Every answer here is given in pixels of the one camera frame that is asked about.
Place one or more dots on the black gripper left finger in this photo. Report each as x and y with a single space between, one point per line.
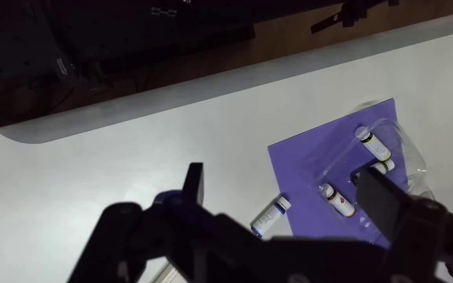
194 181

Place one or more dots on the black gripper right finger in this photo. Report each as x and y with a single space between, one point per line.
381 202

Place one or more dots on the small white bottle blue label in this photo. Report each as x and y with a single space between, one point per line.
270 216

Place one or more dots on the small white bottle black cap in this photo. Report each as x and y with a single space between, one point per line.
337 200
372 144

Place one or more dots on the clear plastic tray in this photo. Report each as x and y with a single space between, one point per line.
378 151

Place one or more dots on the purple mat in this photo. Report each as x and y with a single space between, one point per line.
315 167

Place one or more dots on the black mount stand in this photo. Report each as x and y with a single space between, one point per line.
348 15

